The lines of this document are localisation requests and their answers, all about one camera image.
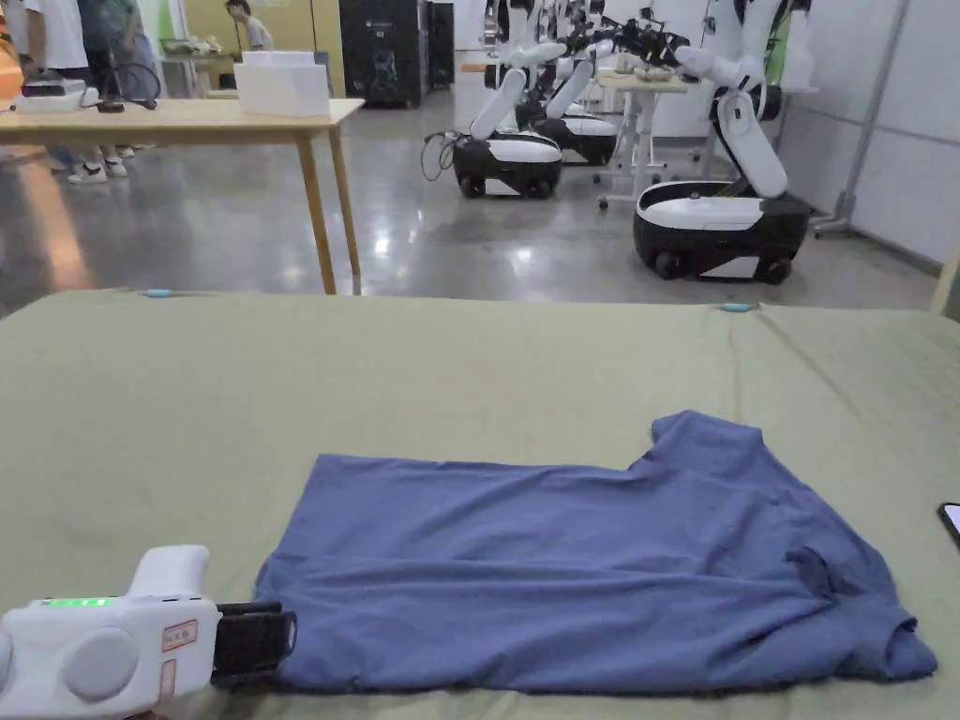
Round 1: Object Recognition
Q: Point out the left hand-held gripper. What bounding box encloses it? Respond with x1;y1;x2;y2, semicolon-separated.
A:
0;545;298;720

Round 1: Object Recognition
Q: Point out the blue shirt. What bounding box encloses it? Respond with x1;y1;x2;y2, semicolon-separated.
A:
254;410;939;696

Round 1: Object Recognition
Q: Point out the bed with pale green sheet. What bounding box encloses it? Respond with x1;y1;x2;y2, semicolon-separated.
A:
0;288;960;720

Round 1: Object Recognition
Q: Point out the wooden table with white boxes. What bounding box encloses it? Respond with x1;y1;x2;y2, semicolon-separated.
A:
0;50;368;296

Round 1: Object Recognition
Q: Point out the group of people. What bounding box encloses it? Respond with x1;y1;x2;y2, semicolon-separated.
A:
0;0;163;186

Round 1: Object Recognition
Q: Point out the white and black wheeled robot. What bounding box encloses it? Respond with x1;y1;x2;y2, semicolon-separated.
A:
422;40;569;201
528;38;621;168

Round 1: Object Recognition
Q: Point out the black cabinet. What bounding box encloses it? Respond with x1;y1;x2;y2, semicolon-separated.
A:
338;0;429;111

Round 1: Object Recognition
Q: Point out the large white and black robot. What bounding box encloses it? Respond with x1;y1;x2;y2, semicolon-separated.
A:
633;0;817;286

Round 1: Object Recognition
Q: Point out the white desk on castors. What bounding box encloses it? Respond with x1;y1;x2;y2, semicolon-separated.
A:
595;69;723;212

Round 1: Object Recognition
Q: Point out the grey metal stand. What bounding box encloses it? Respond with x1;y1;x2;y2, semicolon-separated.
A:
813;0;913;241

